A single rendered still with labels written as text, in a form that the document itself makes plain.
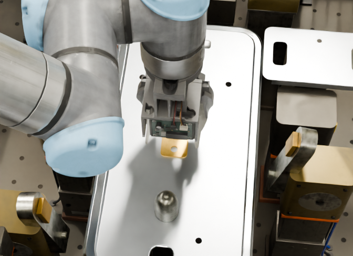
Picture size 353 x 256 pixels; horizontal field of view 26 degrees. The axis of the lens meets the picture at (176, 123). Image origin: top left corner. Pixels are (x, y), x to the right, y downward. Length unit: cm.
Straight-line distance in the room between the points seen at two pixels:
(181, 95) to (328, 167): 26
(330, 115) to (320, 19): 49
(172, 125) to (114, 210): 18
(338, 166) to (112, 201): 31
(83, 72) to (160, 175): 37
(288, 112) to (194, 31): 38
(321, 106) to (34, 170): 56
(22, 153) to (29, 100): 78
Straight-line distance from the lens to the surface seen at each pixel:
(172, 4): 77
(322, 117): 116
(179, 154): 108
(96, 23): 77
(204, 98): 100
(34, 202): 96
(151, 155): 109
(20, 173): 144
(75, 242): 136
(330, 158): 105
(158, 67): 86
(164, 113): 93
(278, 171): 105
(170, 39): 81
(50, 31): 78
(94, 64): 74
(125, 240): 103
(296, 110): 116
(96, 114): 71
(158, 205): 101
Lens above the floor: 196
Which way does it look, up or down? 60 degrees down
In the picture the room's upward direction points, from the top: straight up
